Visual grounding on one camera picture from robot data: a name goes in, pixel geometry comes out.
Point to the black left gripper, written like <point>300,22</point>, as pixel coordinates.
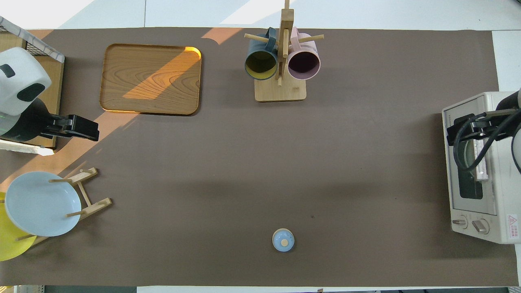
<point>61,121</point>

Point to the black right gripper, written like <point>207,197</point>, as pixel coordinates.
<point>482,125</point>

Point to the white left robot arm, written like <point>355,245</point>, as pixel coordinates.
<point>18,77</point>

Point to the cream toaster oven body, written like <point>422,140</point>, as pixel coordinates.
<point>506,195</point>

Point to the silver oven knob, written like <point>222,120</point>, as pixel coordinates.
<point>481,226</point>
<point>460,222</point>

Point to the wooden stepped shelf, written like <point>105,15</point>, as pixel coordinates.
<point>55,85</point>

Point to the light blue plate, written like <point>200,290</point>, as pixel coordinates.
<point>40,203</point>

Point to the wooden plate rack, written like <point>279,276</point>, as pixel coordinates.
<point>95,205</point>

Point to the wooden serving tray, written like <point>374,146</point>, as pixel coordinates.
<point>150,79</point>

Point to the yellow plate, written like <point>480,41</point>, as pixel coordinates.
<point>10,244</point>

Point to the pink mug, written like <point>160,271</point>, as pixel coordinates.
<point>304,65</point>

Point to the brown table mat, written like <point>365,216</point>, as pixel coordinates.
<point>244,162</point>

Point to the wooden mug tree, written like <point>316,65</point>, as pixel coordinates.
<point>281,91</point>

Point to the dark blue mug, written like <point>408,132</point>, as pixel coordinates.
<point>260,65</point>

